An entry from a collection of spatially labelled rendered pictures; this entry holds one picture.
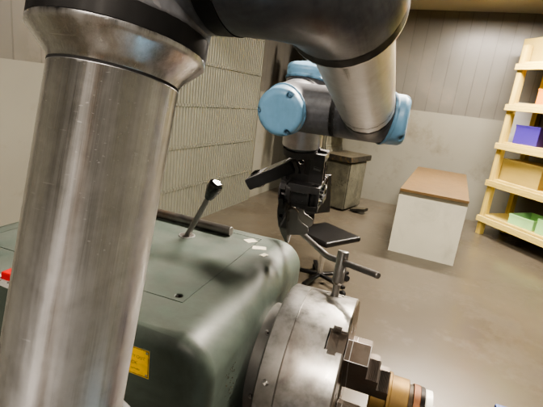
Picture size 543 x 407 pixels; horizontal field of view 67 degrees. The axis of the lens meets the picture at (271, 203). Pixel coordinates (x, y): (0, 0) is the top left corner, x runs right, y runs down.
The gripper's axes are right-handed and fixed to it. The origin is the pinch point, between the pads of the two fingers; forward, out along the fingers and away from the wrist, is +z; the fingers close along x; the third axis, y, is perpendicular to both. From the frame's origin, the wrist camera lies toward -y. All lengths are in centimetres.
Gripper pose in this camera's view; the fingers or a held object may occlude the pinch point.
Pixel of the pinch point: (284, 236)
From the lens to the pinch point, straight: 87.4
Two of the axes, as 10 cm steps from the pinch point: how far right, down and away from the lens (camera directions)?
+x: 3.5, -3.9, 8.5
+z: -0.5, 9.0, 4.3
